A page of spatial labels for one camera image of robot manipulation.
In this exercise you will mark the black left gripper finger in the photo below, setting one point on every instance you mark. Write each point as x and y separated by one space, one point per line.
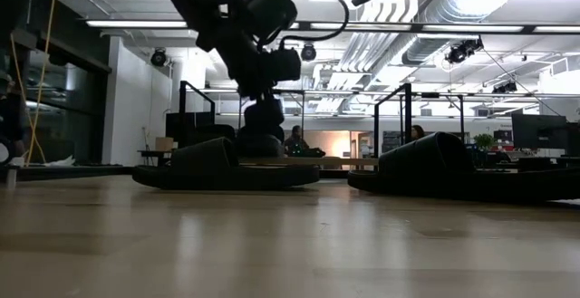
265 113

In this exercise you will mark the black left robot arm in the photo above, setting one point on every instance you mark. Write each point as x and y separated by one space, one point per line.
204 8

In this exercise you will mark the person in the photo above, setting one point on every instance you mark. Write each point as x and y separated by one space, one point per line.
296 141
417 131

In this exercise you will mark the black ceiling spotlight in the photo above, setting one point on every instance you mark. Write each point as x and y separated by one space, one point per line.
462 51
158 57
308 52
505 87

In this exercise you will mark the black computer monitor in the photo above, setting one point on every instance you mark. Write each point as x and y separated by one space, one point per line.
197 123
539 130

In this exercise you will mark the brown cardboard box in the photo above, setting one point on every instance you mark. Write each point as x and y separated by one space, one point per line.
164 144

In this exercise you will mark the linear ceiling light track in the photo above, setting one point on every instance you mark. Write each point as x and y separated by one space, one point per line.
136 24

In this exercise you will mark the green background plant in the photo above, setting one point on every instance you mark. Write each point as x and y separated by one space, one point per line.
484 140

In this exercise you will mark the white crumpled paper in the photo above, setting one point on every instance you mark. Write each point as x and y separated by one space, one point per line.
59 161

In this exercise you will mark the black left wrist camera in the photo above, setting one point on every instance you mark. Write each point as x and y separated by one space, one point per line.
283 64

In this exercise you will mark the black frame wooden shelf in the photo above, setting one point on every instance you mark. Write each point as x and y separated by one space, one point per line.
317 160

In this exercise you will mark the small white post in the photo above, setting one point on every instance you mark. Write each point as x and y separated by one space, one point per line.
11 173

